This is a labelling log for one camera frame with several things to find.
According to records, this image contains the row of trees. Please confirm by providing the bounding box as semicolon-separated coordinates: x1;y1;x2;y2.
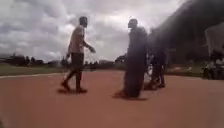
0;53;129;67

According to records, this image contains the group of people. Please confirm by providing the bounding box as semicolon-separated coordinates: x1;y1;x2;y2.
201;49;224;81

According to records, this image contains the red running track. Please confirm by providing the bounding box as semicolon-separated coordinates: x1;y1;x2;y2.
0;69;224;128

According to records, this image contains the large dark building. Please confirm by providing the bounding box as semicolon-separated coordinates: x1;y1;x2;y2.
148;0;224;65

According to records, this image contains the green grass field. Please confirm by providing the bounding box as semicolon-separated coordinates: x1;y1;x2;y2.
0;63;205;78

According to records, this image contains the person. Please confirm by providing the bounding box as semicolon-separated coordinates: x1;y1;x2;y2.
60;15;97;94
122;18;149;99
145;27;169;90

